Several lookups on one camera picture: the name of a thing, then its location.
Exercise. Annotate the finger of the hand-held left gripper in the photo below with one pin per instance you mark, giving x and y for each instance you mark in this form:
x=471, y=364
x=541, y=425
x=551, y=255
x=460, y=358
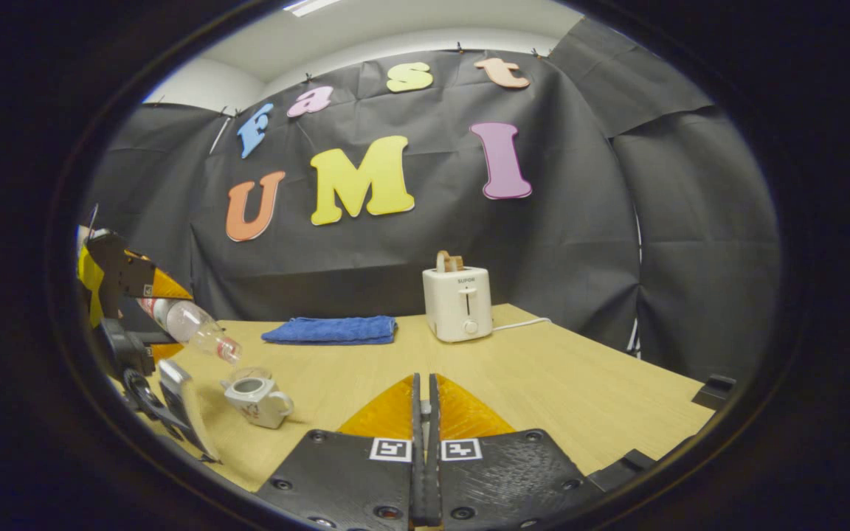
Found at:
x=130, y=343
x=122, y=269

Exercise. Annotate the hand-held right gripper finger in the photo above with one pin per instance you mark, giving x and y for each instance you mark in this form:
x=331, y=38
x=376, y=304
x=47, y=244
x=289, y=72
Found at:
x=417, y=472
x=434, y=472

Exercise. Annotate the clear water bottle red label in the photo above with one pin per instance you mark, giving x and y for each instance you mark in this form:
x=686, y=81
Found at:
x=189, y=321

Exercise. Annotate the white teacup lid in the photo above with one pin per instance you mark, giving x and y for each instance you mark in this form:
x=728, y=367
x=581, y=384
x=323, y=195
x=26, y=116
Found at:
x=425, y=408

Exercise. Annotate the white ceramic teacup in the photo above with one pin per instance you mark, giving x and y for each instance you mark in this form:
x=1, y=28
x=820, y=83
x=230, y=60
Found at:
x=259, y=409

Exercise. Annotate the blue folded towel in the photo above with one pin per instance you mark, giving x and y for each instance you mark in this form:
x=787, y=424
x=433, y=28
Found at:
x=329, y=330

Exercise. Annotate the white toaster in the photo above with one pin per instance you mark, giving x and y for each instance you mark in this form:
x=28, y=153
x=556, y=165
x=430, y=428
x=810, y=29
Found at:
x=458, y=306

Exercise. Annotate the bread slice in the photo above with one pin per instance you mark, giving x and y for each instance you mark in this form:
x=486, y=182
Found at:
x=449, y=262

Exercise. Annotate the black backdrop cloth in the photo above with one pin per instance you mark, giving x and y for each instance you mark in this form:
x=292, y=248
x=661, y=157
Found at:
x=543, y=258

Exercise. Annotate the ceiling light panel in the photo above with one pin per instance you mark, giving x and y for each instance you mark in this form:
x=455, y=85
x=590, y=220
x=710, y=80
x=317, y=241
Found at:
x=312, y=7

